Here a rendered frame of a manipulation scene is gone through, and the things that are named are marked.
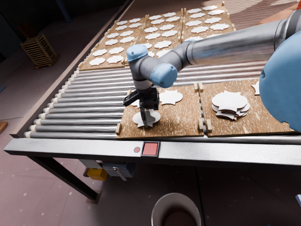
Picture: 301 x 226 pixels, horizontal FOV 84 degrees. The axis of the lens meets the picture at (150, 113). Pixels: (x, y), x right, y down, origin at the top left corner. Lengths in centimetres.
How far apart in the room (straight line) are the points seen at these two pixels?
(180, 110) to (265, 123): 36
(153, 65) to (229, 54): 21
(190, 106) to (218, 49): 44
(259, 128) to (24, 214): 211
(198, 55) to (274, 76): 30
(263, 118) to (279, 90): 60
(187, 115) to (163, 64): 38
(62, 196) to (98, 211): 44
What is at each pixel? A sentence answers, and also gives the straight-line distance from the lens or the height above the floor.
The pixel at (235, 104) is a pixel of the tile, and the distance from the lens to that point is 82.
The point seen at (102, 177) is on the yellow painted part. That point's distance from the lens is 108.
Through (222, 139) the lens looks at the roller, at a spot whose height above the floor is 92.
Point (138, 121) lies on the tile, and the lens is 81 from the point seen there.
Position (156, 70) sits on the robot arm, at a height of 128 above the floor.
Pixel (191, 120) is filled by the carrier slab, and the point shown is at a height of 94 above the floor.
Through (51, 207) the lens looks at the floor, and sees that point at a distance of 207.
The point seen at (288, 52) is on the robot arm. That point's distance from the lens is 26.
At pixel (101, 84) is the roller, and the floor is 92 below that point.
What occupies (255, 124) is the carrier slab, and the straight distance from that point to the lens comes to 83.
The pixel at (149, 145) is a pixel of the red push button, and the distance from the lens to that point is 76.
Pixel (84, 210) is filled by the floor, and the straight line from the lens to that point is 186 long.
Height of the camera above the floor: 155
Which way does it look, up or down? 45 degrees down
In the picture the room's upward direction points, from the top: 17 degrees counter-clockwise
